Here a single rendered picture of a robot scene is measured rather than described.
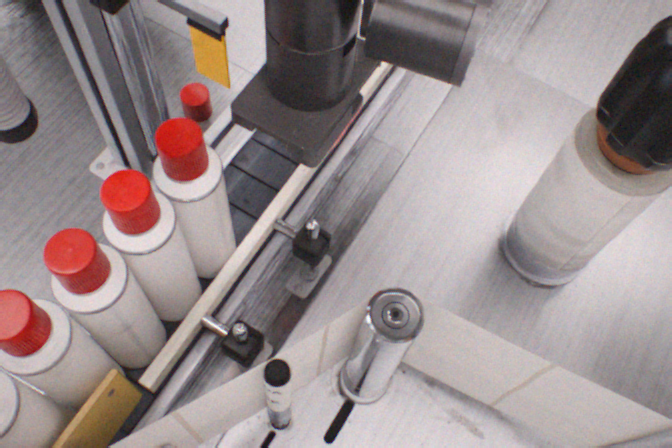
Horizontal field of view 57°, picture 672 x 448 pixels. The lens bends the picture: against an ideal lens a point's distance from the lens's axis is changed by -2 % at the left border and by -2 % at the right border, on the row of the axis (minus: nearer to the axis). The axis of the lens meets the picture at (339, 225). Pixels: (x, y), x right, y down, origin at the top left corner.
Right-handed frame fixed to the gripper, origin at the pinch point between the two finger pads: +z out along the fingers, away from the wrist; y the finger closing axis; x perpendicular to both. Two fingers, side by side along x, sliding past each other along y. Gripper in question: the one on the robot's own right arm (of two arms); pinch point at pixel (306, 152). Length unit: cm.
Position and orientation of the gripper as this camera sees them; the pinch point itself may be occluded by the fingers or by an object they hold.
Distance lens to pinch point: 51.4
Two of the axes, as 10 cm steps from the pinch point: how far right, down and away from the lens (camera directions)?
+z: -0.7, 4.5, 8.9
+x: -8.6, -4.7, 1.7
